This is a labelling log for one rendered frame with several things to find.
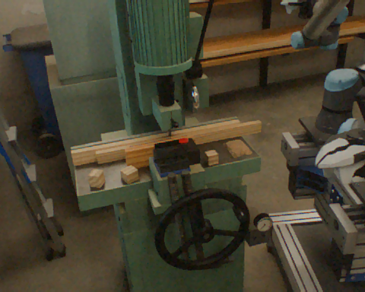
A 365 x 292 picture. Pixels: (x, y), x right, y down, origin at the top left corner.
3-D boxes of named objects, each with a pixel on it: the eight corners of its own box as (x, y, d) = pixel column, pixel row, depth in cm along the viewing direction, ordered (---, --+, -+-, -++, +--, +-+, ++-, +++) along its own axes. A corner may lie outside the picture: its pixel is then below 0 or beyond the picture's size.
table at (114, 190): (81, 232, 109) (77, 216, 106) (76, 175, 134) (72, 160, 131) (274, 187, 122) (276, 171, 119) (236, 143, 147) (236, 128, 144)
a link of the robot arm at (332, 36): (309, 48, 174) (311, 23, 168) (329, 45, 177) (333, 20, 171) (319, 52, 167) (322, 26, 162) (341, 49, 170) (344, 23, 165)
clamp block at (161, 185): (159, 206, 112) (157, 181, 108) (149, 181, 123) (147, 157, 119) (207, 195, 115) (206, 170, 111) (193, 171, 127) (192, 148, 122)
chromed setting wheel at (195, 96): (193, 120, 140) (192, 88, 134) (184, 107, 150) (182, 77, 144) (201, 119, 141) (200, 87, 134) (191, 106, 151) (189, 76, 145)
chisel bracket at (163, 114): (162, 135, 126) (160, 112, 121) (153, 118, 137) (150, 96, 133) (184, 131, 127) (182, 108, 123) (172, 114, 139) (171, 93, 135)
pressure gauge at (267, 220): (255, 237, 135) (257, 220, 131) (251, 230, 138) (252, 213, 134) (272, 233, 136) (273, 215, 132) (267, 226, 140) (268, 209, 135)
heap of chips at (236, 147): (233, 157, 127) (233, 153, 126) (222, 144, 136) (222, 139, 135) (252, 153, 129) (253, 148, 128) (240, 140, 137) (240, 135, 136)
